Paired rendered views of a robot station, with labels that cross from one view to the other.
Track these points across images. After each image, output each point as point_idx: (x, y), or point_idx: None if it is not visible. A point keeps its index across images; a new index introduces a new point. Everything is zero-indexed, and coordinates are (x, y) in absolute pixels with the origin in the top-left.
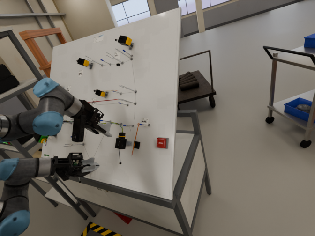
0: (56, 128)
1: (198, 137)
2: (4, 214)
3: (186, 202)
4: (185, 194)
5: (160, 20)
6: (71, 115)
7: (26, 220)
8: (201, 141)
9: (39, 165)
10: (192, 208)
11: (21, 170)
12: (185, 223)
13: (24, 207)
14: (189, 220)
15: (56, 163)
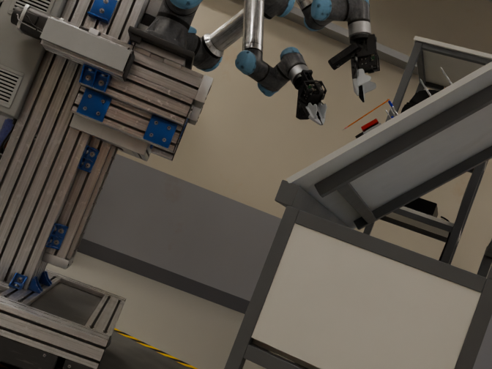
0: (316, 6)
1: (471, 272)
2: (251, 50)
3: (296, 269)
4: (312, 255)
5: None
6: (348, 35)
7: (247, 60)
8: (479, 308)
9: (298, 64)
10: (293, 329)
11: (290, 56)
12: (258, 289)
13: (258, 62)
14: (266, 320)
15: (303, 70)
